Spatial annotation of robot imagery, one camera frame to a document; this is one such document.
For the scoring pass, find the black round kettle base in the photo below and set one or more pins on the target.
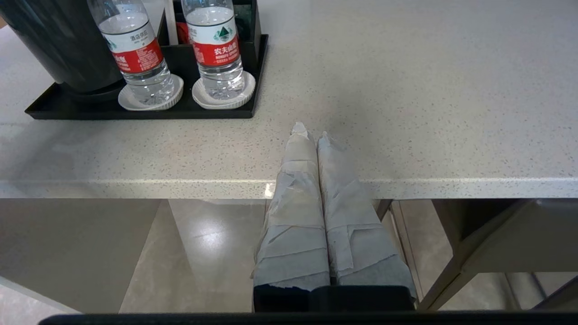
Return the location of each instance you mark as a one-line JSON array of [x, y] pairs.
[[95, 95]]

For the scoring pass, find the black box with sachets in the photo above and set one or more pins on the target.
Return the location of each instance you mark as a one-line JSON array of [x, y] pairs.
[[255, 27]]

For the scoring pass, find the beige chair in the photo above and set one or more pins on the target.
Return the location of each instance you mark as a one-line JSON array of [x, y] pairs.
[[505, 234]]

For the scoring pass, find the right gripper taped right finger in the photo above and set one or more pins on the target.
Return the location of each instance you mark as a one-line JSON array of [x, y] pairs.
[[356, 234]]

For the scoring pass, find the red snack packet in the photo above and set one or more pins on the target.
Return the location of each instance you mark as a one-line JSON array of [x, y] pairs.
[[182, 32]]

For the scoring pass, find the black rectangular serving tray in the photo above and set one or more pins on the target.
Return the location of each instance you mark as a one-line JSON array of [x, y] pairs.
[[90, 113]]

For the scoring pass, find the white round saucer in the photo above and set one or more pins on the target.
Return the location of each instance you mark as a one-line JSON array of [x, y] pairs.
[[246, 92], [126, 103]]

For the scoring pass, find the black electric kettle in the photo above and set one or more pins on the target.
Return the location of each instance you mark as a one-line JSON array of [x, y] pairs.
[[63, 40]]

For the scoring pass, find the red cap water bottle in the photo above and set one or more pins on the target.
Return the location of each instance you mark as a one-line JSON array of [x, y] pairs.
[[135, 54], [216, 45]]

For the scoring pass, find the white upright card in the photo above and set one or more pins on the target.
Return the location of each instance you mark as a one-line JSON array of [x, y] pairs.
[[170, 22]]

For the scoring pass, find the beige table support panel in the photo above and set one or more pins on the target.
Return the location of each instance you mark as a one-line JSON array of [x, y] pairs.
[[67, 253]]

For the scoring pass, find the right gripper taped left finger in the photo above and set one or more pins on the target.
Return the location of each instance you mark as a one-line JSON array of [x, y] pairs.
[[293, 216]]

